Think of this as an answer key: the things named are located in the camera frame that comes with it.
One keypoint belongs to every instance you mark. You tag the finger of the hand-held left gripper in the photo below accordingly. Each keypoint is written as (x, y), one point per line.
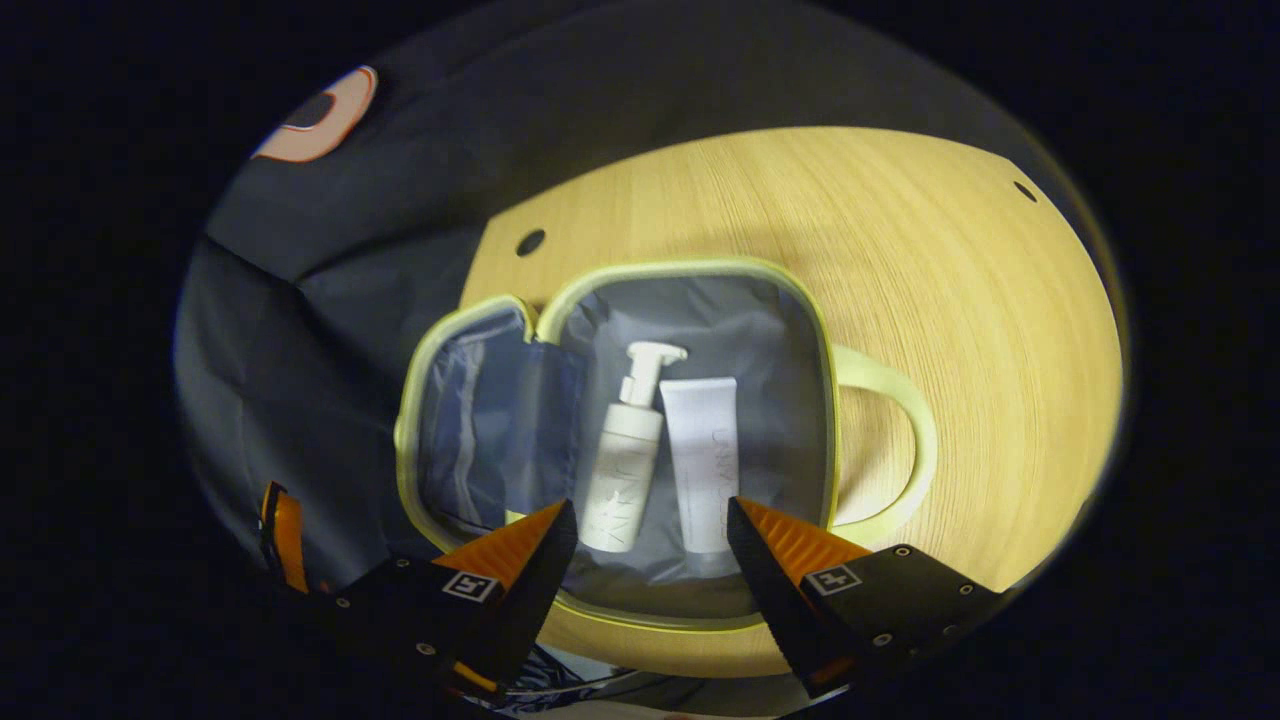
(288, 535)

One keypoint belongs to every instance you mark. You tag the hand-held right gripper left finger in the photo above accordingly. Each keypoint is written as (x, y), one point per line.
(530, 590)

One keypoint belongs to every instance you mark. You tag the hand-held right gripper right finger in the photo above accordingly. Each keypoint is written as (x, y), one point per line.
(770, 590)

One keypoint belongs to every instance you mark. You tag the white squeeze tube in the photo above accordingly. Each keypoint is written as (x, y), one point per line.
(700, 450)

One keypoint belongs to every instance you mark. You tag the pale yellow suitcase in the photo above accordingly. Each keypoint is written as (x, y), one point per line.
(760, 330)

